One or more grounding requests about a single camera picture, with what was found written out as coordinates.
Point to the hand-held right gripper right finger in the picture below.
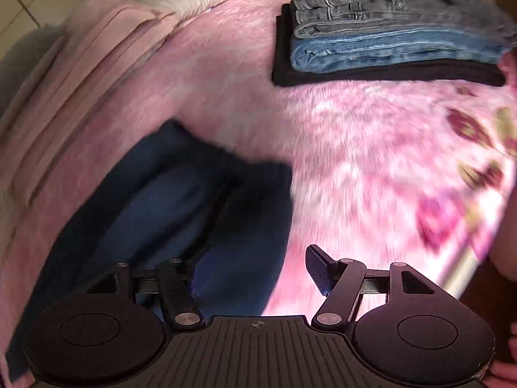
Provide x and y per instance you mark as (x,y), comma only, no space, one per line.
(319,268)

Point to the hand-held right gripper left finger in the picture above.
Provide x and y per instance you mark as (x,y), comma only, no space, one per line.
(173,283)

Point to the navy blue pants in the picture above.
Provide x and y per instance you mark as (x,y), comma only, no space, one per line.
(161,210)

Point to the pink fluffy floral blanket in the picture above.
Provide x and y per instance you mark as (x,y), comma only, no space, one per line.
(242,109)

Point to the folded black garment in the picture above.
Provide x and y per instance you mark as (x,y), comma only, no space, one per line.
(291,76)

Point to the folded blue jeans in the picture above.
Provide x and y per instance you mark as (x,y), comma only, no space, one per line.
(383,54)

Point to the folded pink striped blanket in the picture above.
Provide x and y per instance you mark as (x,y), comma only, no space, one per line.
(80,68)

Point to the folded grey jeans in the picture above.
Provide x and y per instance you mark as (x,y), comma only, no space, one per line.
(363,4)

